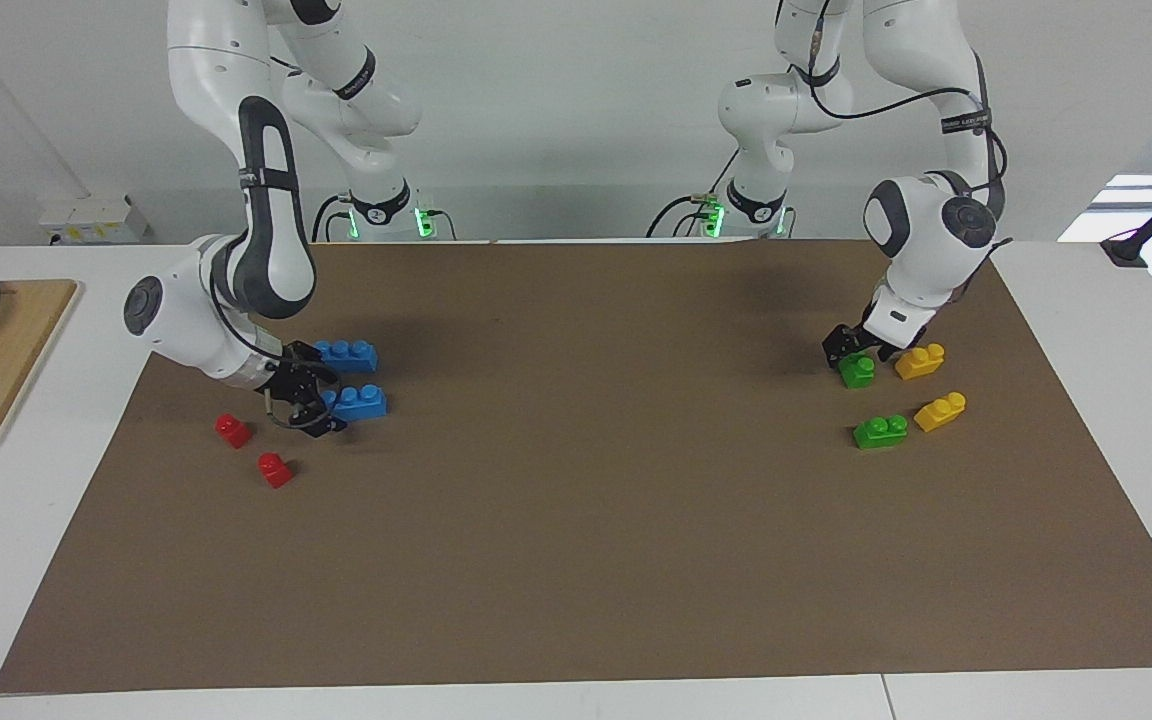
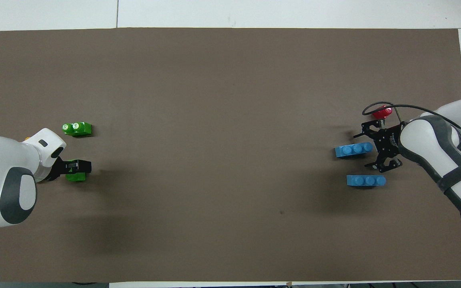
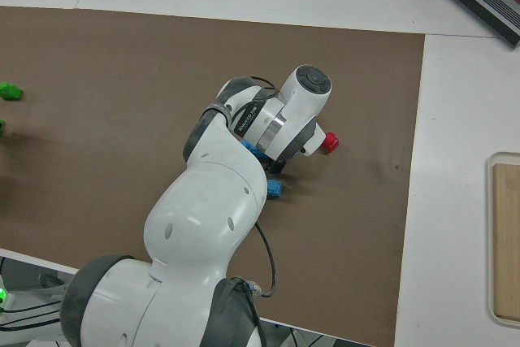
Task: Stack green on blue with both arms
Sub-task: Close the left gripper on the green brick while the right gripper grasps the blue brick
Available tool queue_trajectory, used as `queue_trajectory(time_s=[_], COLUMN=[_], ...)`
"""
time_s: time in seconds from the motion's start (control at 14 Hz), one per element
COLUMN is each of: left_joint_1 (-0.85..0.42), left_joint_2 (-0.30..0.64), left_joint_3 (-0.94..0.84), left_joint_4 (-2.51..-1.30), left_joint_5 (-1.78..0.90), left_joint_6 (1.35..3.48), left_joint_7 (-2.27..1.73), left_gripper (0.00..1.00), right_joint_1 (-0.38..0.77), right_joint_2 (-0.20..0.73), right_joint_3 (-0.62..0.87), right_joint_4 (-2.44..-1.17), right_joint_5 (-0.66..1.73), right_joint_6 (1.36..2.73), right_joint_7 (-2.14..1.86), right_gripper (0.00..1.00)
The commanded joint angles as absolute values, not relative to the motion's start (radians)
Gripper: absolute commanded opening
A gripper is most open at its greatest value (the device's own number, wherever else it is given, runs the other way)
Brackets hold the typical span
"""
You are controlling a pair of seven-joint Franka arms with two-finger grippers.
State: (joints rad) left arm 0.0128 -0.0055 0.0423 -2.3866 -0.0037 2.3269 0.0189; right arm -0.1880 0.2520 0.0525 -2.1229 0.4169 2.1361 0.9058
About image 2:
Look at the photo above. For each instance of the blue three-stud toy brick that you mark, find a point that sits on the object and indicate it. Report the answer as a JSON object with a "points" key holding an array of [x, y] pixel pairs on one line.
{"points": [[350, 150], [364, 180]]}

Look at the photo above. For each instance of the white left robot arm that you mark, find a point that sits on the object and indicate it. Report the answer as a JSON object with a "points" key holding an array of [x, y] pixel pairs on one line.
{"points": [[2, 180]]}

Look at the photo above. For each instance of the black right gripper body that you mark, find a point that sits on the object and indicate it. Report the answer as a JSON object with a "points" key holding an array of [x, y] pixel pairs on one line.
{"points": [[389, 144]]}

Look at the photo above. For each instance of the brown table mat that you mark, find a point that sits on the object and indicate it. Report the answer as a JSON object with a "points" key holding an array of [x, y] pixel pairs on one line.
{"points": [[214, 120]]}

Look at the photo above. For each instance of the green two-stud toy brick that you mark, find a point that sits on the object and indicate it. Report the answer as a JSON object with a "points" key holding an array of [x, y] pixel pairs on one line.
{"points": [[76, 177], [80, 130]]}

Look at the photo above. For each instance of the red one-stud toy brick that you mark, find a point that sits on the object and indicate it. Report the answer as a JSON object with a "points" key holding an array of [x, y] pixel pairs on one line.
{"points": [[380, 113]]}

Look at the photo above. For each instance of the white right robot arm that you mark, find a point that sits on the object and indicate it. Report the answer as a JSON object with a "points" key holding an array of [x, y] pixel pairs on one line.
{"points": [[454, 160]]}

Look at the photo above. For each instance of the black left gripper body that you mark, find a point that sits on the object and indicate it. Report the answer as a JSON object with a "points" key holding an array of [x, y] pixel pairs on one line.
{"points": [[58, 168]]}

